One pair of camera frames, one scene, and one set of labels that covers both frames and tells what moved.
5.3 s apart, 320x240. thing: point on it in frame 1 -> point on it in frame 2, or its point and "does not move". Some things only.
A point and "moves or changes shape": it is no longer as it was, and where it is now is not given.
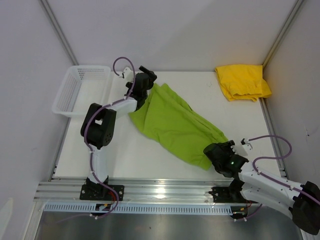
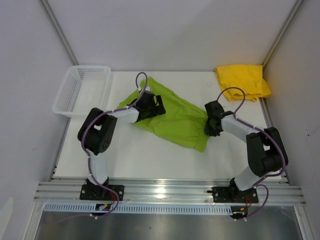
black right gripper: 227,145 -> 208,131
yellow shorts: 243,82 does not move
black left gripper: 151,77 -> 159,109
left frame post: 57,27 does not move
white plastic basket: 82,86 does not move
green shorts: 167,117 moves or changes shape
